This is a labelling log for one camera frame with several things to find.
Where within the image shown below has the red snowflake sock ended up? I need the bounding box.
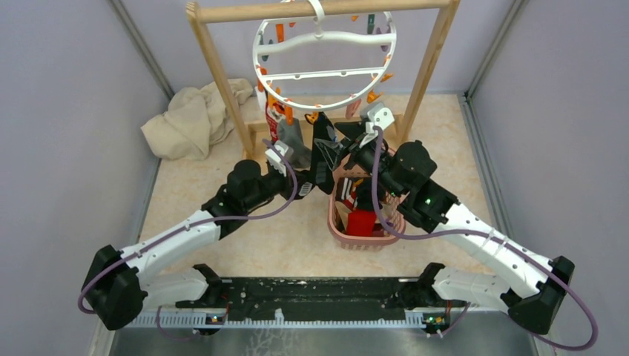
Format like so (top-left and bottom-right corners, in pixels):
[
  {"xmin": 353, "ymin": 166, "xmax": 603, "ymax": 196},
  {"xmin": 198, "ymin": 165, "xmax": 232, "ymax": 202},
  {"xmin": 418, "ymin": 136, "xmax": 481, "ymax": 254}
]
[{"xmin": 265, "ymin": 97, "xmax": 286, "ymax": 142}]

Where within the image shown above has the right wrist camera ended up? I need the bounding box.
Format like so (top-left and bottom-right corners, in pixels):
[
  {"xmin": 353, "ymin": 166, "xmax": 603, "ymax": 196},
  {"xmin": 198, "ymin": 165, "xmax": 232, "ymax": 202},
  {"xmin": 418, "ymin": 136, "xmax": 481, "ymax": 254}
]
[{"xmin": 359, "ymin": 102, "xmax": 395, "ymax": 148}]

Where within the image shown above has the beige crumpled cloth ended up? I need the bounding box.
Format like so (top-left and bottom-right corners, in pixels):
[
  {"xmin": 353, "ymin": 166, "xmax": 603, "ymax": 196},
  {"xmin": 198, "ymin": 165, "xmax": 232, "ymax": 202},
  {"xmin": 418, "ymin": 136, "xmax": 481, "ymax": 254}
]
[{"xmin": 141, "ymin": 82, "xmax": 234, "ymax": 160}]

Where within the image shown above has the purple cable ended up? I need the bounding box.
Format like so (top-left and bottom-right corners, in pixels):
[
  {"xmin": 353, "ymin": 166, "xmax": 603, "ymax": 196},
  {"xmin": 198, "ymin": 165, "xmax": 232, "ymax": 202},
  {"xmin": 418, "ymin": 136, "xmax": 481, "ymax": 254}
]
[
  {"xmin": 77, "ymin": 139, "xmax": 299, "ymax": 340},
  {"xmin": 371, "ymin": 126, "xmax": 599, "ymax": 352}
]

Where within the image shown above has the grey sock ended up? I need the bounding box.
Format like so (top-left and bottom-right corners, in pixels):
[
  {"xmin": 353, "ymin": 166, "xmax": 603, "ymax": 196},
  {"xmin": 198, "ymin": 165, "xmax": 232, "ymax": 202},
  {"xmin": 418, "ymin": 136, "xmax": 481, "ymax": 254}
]
[{"xmin": 277, "ymin": 119, "xmax": 312, "ymax": 169}]

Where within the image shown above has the white round clip hanger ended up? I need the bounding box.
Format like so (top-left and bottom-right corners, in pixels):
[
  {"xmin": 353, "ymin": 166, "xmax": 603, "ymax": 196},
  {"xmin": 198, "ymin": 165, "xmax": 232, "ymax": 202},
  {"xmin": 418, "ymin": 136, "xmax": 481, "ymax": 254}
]
[{"xmin": 252, "ymin": 1, "xmax": 398, "ymax": 111}]

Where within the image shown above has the pink plastic laundry basket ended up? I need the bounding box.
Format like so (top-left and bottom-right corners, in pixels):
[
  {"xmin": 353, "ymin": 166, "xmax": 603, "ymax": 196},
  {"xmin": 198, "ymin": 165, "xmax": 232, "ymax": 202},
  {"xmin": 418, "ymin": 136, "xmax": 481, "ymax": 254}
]
[{"xmin": 328, "ymin": 157, "xmax": 406, "ymax": 251}]

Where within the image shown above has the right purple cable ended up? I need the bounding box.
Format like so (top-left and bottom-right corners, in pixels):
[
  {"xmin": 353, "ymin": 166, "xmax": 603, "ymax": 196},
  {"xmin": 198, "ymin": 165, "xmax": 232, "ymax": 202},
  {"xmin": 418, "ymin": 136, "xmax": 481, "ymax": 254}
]
[{"xmin": 371, "ymin": 126, "xmax": 599, "ymax": 352}]

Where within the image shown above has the orange plastic clip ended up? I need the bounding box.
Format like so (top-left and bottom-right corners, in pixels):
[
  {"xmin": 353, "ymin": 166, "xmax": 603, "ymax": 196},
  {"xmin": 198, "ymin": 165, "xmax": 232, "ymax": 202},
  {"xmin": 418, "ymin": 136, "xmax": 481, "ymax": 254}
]
[{"xmin": 304, "ymin": 112, "xmax": 319, "ymax": 125}]

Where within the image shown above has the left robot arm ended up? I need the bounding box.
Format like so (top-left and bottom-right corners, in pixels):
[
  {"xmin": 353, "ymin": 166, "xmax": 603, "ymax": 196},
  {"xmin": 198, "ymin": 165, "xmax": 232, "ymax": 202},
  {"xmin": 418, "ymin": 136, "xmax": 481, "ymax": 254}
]
[{"xmin": 77, "ymin": 159, "xmax": 312, "ymax": 330}]

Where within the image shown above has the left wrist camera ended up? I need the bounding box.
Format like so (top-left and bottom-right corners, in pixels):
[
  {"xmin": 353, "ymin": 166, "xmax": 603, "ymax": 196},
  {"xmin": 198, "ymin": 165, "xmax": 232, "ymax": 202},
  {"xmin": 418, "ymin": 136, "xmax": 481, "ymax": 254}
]
[{"xmin": 263, "ymin": 139, "xmax": 294, "ymax": 177}]

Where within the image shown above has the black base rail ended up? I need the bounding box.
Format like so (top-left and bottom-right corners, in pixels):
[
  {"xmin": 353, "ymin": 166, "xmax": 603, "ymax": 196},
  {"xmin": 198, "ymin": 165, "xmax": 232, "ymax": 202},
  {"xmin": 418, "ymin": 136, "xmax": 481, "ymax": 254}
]
[{"xmin": 175, "ymin": 277, "xmax": 465, "ymax": 326}]

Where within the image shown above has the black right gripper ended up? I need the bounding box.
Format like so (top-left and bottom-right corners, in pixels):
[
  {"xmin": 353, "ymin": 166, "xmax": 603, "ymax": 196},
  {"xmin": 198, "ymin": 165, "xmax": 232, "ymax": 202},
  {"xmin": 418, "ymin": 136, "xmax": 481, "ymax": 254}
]
[{"xmin": 314, "ymin": 120, "xmax": 404, "ymax": 199}]

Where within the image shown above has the pink plastic clip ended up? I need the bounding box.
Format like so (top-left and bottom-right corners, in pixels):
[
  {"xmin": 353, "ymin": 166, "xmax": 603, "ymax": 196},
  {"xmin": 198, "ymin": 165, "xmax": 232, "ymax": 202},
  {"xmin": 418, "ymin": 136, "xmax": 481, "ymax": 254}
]
[{"xmin": 344, "ymin": 99, "xmax": 362, "ymax": 119}]

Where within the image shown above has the plain red sock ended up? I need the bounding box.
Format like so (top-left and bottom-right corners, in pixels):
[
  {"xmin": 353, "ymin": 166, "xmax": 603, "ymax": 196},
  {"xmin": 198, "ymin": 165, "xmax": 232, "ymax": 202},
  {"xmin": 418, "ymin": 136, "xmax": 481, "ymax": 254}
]
[{"xmin": 346, "ymin": 210, "xmax": 377, "ymax": 237}]

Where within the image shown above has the wooden drying rack frame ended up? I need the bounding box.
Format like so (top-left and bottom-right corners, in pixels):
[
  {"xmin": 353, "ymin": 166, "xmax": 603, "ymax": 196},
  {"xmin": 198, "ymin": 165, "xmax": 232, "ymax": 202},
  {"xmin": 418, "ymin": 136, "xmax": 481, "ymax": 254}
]
[{"xmin": 185, "ymin": 0, "xmax": 461, "ymax": 184}]

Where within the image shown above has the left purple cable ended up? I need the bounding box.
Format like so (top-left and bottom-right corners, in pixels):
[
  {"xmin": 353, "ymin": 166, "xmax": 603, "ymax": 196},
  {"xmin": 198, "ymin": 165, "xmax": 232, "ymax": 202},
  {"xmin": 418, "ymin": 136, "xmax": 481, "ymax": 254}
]
[{"xmin": 77, "ymin": 139, "xmax": 299, "ymax": 340}]

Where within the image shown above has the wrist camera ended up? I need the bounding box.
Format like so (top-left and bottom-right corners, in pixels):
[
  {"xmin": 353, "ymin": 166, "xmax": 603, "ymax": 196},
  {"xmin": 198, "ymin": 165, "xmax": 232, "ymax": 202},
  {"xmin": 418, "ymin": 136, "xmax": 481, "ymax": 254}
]
[
  {"xmin": 359, "ymin": 102, "xmax": 395, "ymax": 148},
  {"xmin": 263, "ymin": 139, "xmax": 294, "ymax": 177}
]

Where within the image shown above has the black patterned sport sock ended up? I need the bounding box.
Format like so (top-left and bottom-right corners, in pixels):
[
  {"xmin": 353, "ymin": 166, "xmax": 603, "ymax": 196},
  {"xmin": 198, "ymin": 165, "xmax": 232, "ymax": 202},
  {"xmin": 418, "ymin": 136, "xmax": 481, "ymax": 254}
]
[{"xmin": 309, "ymin": 111, "xmax": 337, "ymax": 195}]

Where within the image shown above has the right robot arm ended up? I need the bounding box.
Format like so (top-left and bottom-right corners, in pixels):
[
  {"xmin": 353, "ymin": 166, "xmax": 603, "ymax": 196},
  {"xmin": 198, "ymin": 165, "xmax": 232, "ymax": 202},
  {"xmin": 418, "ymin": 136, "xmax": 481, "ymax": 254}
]
[{"xmin": 313, "ymin": 122, "xmax": 575, "ymax": 335}]

